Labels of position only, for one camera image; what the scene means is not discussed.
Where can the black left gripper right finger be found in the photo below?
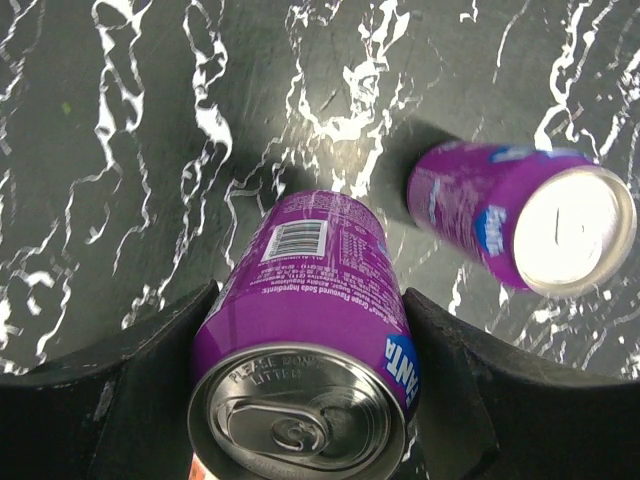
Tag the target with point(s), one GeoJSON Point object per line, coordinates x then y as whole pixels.
{"type": "Point", "coordinates": [489, 410]}

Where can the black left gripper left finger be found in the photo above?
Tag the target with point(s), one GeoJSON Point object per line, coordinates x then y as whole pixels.
{"type": "Point", "coordinates": [113, 410]}

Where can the purple soda can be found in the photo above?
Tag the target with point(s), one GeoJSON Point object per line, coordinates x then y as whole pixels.
{"type": "Point", "coordinates": [549, 221]}
{"type": "Point", "coordinates": [304, 367]}

